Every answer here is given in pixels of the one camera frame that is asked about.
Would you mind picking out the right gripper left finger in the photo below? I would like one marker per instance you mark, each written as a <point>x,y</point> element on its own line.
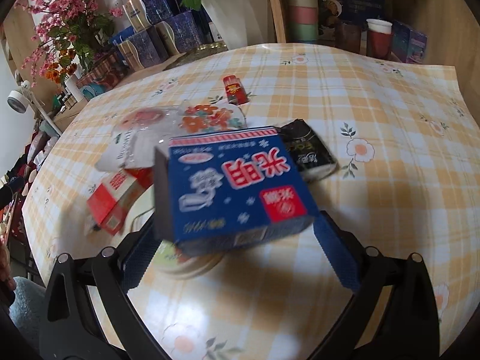
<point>137,250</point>

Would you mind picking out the white desk fan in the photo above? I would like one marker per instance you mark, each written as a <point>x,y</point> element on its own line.
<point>23,97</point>

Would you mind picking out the green noodle cup lid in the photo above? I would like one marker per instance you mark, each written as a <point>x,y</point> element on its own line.
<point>167,259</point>

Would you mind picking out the red white cigarette box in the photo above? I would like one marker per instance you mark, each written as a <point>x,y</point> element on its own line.
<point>116,194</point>

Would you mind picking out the blue rice cracker box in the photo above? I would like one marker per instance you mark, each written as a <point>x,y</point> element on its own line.
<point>229,190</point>

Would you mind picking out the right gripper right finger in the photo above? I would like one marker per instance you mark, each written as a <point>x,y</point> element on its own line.
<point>340,248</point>

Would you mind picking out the black snack packet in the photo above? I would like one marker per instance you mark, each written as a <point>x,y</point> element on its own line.
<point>311,156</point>

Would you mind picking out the stacked pastel paper cups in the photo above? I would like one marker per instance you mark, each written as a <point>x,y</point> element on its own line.
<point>303,20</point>

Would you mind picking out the small red lighter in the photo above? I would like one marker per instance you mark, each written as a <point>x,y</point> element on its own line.
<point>235,91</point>

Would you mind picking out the red paper cup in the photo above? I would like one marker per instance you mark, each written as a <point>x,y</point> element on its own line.
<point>379,37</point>

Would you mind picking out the white flower pot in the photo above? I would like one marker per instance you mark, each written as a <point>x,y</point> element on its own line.
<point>242,23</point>

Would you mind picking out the pink blossom branch arrangement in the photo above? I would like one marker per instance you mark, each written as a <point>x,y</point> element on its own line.
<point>71,34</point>

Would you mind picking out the clear plastic wrapper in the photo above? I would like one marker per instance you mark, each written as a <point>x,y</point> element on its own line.
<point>136,137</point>

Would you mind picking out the wooden shelf unit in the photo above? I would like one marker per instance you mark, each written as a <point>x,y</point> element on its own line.
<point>442,32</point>

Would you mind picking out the person left hand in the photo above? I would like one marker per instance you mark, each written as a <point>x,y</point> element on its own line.
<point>5,268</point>

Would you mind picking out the white slim vase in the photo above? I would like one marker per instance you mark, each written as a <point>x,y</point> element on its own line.
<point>71,85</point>

